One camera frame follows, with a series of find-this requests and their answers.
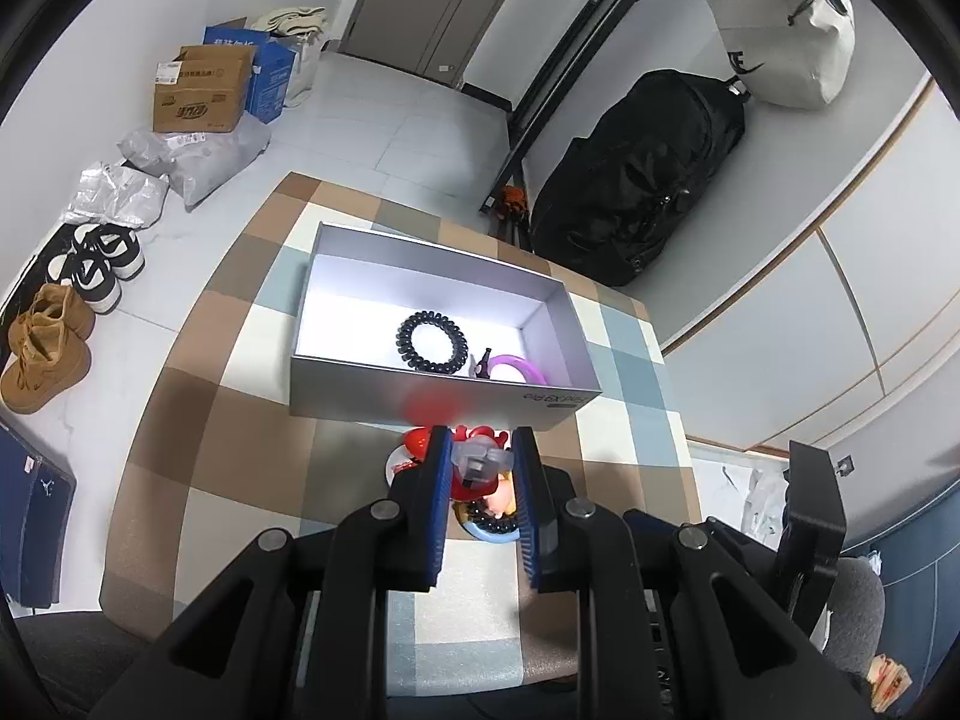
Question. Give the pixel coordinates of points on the grey plastic bag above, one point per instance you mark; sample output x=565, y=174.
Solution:
x=202, y=161

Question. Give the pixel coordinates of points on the small orange object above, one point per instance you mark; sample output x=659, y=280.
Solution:
x=514, y=199

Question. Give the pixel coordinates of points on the black backpack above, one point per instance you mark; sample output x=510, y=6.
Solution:
x=637, y=180

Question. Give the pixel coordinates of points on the grey hair clip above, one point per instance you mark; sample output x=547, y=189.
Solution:
x=480, y=459

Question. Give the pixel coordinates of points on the tan suede boot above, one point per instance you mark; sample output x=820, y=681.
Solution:
x=45, y=375
x=60, y=311

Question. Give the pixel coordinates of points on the grey door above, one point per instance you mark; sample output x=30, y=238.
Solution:
x=427, y=0

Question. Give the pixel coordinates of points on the black and white sneaker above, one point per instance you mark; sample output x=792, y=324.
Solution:
x=86, y=281
x=112, y=251

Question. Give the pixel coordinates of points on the orange snack packet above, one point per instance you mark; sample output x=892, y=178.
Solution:
x=891, y=686

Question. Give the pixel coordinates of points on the cream cloth bag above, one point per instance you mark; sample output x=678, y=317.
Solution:
x=300, y=30

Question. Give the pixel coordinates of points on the brown cardboard box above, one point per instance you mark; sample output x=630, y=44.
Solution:
x=199, y=101

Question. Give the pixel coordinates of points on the black metal stand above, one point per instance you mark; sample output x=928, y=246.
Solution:
x=570, y=67

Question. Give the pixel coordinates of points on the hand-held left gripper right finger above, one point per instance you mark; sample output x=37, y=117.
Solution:
x=529, y=517

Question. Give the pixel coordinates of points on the white wardrobe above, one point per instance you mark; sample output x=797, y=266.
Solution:
x=810, y=315

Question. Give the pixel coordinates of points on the grey fabric seat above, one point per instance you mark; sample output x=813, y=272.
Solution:
x=855, y=615

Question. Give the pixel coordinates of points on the round white flag badge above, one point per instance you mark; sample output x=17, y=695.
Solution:
x=391, y=465

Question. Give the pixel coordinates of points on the white tote bag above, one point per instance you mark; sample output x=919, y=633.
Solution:
x=787, y=45

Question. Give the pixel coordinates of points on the checkered tablecloth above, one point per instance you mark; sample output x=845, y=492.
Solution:
x=225, y=427

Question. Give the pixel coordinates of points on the white plastic bag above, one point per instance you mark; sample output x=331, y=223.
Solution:
x=739, y=495

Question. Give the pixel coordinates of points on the small dark bottle charm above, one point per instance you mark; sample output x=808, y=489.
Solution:
x=482, y=364

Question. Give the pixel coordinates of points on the blue cardboard box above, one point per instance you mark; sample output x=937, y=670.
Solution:
x=270, y=82

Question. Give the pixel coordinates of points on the grey cardboard box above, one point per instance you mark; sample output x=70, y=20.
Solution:
x=360, y=390

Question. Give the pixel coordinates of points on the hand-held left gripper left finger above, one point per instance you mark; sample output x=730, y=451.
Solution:
x=439, y=510

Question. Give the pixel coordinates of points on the navy shopping bag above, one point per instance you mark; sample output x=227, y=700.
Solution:
x=34, y=517

